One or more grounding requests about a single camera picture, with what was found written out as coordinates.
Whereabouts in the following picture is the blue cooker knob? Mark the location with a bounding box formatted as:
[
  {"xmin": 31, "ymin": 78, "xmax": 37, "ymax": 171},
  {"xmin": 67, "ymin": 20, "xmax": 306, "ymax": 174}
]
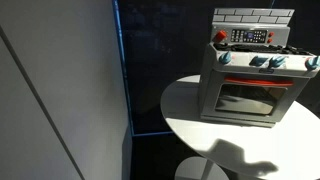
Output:
[
  {"xmin": 268, "ymin": 55, "xmax": 287, "ymax": 69},
  {"xmin": 305, "ymin": 55, "xmax": 320, "ymax": 71},
  {"xmin": 218, "ymin": 50, "xmax": 233, "ymax": 66},
  {"xmin": 249, "ymin": 55, "xmax": 270, "ymax": 68}
]

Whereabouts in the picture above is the long blue frame strip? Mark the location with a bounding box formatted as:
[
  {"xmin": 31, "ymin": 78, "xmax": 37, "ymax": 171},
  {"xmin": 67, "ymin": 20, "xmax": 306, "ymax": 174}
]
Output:
[{"xmin": 111, "ymin": 0, "xmax": 175, "ymax": 138}]

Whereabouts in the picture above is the red oven door handle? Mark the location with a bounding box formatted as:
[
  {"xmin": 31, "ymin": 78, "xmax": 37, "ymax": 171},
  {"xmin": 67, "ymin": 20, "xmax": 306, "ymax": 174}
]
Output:
[{"xmin": 223, "ymin": 76, "xmax": 295, "ymax": 88}]

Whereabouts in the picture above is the white table pedestal base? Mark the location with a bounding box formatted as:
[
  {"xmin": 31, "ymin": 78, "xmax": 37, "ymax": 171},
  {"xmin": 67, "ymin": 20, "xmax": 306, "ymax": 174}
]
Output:
[{"xmin": 174, "ymin": 156, "xmax": 231, "ymax": 180}]

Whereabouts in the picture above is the black burner grate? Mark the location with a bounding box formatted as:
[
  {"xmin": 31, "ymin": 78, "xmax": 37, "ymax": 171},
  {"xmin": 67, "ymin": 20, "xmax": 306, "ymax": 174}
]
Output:
[{"xmin": 213, "ymin": 42, "xmax": 312, "ymax": 56}]

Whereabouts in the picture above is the red round dial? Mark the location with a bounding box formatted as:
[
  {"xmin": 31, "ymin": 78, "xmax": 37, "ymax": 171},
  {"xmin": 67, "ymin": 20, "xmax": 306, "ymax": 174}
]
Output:
[{"xmin": 213, "ymin": 30, "xmax": 228, "ymax": 44}]

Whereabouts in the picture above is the grey toy cooker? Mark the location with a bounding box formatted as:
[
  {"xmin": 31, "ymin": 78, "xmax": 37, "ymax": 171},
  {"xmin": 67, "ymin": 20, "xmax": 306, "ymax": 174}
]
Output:
[{"xmin": 197, "ymin": 7, "xmax": 320, "ymax": 129}]

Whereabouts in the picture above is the grey oven door with window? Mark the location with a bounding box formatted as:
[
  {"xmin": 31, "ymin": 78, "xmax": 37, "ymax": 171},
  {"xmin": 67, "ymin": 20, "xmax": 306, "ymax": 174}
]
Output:
[{"xmin": 201, "ymin": 68, "xmax": 311, "ymax": 125}]

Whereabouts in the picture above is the black keypad display panel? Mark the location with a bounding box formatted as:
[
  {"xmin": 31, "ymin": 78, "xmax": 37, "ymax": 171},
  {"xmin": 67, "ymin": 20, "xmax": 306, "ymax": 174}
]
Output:
[{"xmin": 230, "ymin": 29, "xmax": 269, "ymax": 44}]

